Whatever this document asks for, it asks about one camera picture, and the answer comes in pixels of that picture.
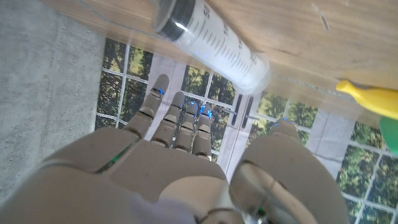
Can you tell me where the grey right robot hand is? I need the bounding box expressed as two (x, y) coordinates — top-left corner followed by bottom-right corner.
(0, 73), (351, 224)

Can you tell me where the large clear plastic syringe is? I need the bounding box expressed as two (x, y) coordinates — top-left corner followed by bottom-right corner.
(151, 0), (271, 95)

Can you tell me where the yellow toy banana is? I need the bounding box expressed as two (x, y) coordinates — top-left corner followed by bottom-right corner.
(335, 79), (398, 121)

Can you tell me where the green toy apple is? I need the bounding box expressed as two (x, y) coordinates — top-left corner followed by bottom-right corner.
(379, 116), (398, 156)

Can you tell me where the printed window backdrop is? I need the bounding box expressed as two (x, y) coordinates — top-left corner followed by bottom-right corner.
(95, 37), (398, 224)

